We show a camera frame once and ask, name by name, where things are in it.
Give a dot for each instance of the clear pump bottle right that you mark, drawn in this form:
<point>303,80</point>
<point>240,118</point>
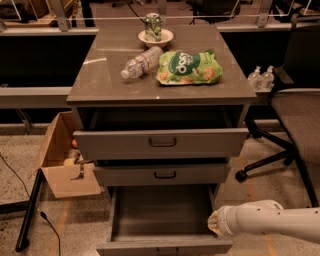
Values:
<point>267,78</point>

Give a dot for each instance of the black metal floor bar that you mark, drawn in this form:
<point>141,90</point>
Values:
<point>22,241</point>

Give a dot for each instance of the green soda can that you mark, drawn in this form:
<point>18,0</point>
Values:
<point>153,27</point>

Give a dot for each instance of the brown cardboard box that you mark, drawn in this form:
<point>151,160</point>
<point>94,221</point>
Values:
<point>65,178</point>

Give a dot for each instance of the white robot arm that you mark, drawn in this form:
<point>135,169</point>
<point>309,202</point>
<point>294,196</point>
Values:
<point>266,217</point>

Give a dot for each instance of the grey top drawer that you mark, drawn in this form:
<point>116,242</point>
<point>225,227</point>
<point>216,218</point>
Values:
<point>130,133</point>

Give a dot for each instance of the clear pump bottle left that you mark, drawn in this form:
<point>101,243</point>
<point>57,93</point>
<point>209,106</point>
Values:
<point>254,78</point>

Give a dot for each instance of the beige padded arm tip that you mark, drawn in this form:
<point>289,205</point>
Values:
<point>224,218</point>

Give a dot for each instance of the green snack bag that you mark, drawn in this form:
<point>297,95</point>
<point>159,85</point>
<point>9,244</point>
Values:
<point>179,68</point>

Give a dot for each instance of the grey drawer cabinet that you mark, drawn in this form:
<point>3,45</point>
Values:
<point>100,85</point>

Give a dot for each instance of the black office chair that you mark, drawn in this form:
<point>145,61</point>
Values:
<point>295,99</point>

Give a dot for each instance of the clear pump bottle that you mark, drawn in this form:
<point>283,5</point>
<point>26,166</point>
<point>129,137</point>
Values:
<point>267,78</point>
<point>254,78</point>

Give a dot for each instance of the grey bottom drawer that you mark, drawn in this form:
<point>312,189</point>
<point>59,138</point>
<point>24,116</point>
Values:
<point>166,220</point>

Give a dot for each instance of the white ceramic bowl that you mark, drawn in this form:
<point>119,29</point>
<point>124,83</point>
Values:
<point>149,41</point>

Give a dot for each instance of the grey drawer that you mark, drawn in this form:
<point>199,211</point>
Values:
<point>130,133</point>
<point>166,220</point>
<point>162,172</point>

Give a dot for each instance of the grey middle drawer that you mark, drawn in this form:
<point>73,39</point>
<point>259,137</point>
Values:
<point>162,172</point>

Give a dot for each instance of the clear plastic water bottle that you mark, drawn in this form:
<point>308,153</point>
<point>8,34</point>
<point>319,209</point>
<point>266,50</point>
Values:
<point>142,63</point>

